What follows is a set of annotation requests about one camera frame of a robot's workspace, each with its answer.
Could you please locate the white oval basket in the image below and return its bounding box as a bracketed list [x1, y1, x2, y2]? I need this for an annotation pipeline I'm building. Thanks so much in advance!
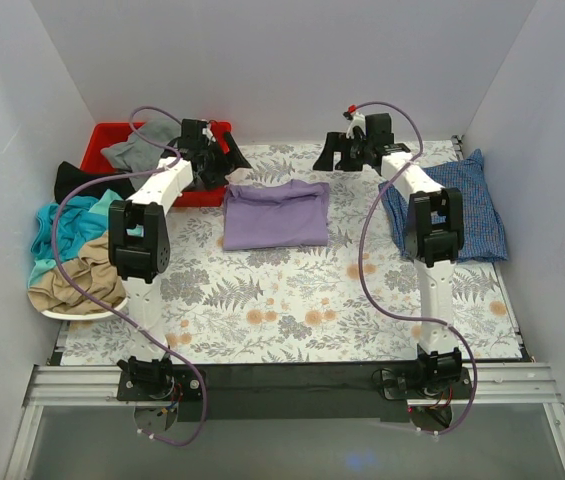
[41, 207, 152, 321]

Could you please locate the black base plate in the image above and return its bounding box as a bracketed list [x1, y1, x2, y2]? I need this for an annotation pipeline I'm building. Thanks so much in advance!
[116, 358, 472, 422]

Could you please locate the beige shirt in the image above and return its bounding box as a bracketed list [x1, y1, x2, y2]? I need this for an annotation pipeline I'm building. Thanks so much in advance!
[27, 232, 128, 316]

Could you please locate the black shirt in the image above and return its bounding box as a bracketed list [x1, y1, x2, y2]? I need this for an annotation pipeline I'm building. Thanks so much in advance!
[53, 162, 148, 205]

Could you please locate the aluminium frame rail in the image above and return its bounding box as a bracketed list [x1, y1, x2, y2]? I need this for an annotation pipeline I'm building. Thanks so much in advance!
[20, 362, 565, 471]

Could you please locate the purple t shirt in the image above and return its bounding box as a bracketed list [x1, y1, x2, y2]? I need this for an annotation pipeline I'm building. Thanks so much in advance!
[223, 179, 330, 251]

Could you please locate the red plastic bin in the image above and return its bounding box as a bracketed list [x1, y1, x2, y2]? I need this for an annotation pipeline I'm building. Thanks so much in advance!
[80, 123, 226, 208]

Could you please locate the teal shirt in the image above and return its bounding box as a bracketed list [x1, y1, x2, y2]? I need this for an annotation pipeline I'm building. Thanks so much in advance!
[27, 189, 122, 287]

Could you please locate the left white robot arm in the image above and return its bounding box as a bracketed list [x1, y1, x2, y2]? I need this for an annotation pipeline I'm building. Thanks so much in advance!
[108, 119, 250, 402]

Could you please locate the grey collared shirt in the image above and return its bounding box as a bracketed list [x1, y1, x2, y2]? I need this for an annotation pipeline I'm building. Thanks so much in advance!
[101, 120, 181, 172]

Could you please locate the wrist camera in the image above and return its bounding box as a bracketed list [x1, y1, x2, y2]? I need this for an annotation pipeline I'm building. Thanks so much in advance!
[343, 105, 366, 139]
[203, 120, 218, 143]

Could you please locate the floral table mat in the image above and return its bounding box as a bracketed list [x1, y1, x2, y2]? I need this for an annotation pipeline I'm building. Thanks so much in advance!
[60, 139, 521, 366]

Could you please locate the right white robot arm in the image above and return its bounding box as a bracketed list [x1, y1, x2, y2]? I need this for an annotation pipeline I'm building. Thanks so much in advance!
[313, 106, 464, 398]

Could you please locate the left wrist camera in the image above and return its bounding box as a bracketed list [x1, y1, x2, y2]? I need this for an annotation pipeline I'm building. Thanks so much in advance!
[203, 120, 218, 143]

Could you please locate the blue checkered folded shirt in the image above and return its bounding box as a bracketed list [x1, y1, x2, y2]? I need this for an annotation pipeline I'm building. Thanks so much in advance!
[381, 149, 509, 263]

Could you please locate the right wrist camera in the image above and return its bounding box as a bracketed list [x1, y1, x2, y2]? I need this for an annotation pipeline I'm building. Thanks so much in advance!
[343, 105, 366, 139]

